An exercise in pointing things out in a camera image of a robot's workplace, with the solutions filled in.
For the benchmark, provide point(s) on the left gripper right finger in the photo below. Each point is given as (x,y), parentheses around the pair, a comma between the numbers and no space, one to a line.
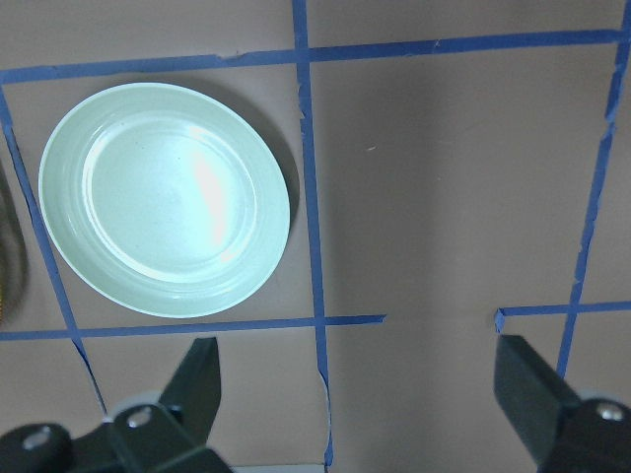
(536,401)

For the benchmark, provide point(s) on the wicker basket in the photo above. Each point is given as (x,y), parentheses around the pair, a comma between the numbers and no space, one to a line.
(14,262)

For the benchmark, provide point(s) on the light green plate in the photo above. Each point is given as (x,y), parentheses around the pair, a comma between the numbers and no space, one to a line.
(163,200)

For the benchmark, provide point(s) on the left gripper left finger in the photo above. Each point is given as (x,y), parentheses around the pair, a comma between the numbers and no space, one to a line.
(192,395)

